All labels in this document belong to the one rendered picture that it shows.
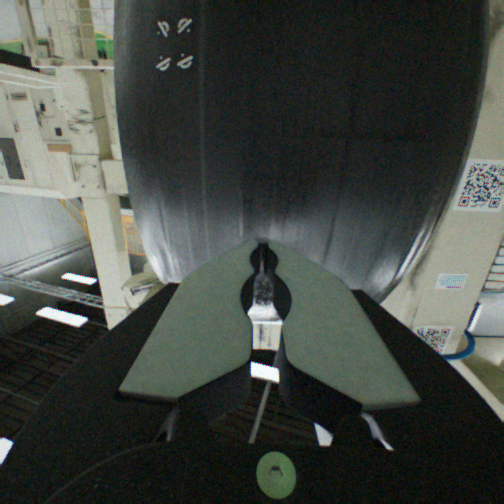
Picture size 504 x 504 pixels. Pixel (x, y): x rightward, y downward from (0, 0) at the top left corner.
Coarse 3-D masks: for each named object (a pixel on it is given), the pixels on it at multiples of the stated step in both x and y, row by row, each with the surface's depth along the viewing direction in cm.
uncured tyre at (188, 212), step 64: (128, 0) 18; (192, 0) 16; (256, 0) 16; (320, 0) 16; (384, 0) 16; (448, 0) 16; (128, 64) 19; (256, 64) 17; (320, 64) 17; (384, 64) 16; (448, 64) 17; (128, 128) 20; (192, 128) 18; (256, 128) 18; (320, 128) 18; (384, 128) 17; (448, 128) 18; (128, 192) 24; (192, 192) 19; (256, 192) 19; (320, 192) 19; (384, 192) 19; (448, 192) 21; (192, 256) 23; (320, 256) 22; (384, 256) 22; (256, 320) 33
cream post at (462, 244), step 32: (480, 128) 36; (448, 224) 41; (480, 224) 41; (448, 256) 43; (480, 256) 43; (416, 288) 45; (480, 288) 45; (416, 320) 48; (448, 320) 48; (448, 352) 51
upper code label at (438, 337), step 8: (416, 328) 48; (424, 328) 48; (432, 328) 48; (440, 328) 48; (448, 328) 48; (424, 336) 49; (432, 336) 49; (440, 336) 49; (448, 336) 49; (432, 344) 50; (440, 344) 50; (440, 352) 50
